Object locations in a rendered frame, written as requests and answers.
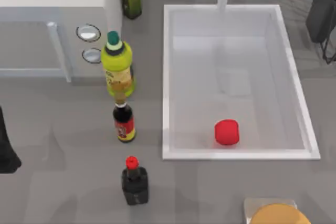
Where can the dark bottle with red label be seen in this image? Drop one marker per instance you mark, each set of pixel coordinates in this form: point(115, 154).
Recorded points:
point(124, 124)

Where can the yellow-green bottle with green cap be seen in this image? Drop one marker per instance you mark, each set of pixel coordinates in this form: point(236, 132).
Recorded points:
point(117, 66)

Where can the white sink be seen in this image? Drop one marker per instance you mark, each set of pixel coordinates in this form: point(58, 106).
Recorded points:
point(233, 82)

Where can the red apple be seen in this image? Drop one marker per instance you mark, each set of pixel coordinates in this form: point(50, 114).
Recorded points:
point(227, 132)

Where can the small microwave knob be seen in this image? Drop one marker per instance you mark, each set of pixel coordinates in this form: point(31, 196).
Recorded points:
point(91, 55)

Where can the black bottle with red cap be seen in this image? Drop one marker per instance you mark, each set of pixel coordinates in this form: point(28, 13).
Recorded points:
point(134, 184)

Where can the grey square plate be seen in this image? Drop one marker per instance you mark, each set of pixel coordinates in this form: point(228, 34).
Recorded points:
point(252, 204)

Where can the pale microwave oven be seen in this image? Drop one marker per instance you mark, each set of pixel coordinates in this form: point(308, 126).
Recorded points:
point(31, 45)

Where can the bread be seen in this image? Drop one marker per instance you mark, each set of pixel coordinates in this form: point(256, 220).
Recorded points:
point(279, 214)

